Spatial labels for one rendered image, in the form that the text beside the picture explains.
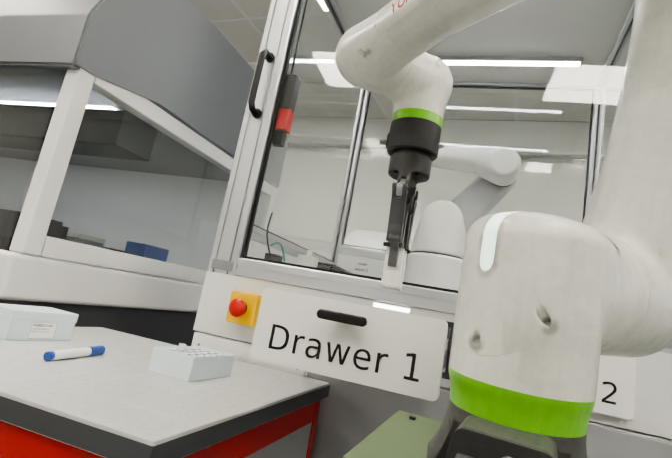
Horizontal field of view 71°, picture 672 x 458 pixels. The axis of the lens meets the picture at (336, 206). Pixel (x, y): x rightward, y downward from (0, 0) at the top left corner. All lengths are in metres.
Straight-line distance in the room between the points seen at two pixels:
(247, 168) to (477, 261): 0.87
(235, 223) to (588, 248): 0.91
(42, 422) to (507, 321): 0.49
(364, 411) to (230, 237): 0.51
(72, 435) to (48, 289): 0.77
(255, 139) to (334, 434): 0.72
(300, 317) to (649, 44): 0.57
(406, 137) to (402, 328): 0.33
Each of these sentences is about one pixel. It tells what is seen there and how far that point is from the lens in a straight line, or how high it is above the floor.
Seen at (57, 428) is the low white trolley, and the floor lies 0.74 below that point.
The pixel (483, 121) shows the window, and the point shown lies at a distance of 1.15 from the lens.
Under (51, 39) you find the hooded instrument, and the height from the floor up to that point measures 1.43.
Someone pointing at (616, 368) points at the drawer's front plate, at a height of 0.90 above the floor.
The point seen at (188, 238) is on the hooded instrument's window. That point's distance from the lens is 1.75.
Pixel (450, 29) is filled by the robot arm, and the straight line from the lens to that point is 0.72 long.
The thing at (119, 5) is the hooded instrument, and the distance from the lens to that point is 1.46.
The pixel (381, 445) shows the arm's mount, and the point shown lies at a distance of 0.53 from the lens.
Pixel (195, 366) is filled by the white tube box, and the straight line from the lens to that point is 0.85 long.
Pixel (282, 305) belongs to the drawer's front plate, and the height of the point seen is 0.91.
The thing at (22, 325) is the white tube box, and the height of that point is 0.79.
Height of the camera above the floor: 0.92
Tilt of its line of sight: 12 degrees up
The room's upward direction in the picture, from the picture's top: 11 degrees clockwise
